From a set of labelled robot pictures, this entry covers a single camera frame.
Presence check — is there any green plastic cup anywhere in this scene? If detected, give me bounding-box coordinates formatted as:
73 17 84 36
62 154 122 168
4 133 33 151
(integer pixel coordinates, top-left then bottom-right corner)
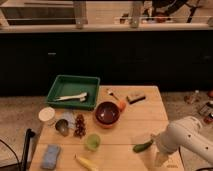
85 134 101 151

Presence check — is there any white round lid cup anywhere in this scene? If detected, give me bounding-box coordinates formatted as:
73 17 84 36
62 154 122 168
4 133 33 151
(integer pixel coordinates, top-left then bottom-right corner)
38 107 55 125

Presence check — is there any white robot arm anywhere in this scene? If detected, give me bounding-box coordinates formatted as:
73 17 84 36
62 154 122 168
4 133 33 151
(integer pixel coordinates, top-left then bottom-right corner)
151 116 213 167

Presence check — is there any black brush block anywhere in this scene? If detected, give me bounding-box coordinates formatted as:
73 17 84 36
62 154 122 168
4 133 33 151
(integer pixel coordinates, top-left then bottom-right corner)
126 94 146 104

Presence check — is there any black chair frame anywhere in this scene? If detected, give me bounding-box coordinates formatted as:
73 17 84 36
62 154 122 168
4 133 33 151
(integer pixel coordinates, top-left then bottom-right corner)
0 128 36 171

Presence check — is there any clear plastic bag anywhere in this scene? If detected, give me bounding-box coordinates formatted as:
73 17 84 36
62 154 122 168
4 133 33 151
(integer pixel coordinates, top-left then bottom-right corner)
61 112 75 129

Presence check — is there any brown grape bunch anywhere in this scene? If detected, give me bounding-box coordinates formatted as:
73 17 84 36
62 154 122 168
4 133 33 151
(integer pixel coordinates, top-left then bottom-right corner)
74 114 86 138

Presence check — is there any green plastic tray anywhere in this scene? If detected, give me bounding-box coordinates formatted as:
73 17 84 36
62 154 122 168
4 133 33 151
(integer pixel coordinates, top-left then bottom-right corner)
46 75 100 110

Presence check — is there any orange round fruit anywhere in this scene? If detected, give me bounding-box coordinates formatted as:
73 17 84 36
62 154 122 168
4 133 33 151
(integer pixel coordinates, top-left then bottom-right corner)
117 100 126 111

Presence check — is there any dark red bowl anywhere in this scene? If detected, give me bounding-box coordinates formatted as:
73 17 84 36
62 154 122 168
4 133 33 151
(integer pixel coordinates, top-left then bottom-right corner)
94 101 120 129

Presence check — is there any metal cup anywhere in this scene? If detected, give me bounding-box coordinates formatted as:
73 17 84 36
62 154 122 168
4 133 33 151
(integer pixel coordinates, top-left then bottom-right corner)
55 119 69 136

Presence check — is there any blue sponge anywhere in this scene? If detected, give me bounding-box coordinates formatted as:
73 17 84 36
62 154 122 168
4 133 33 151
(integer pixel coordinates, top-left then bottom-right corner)
41 144 61 170

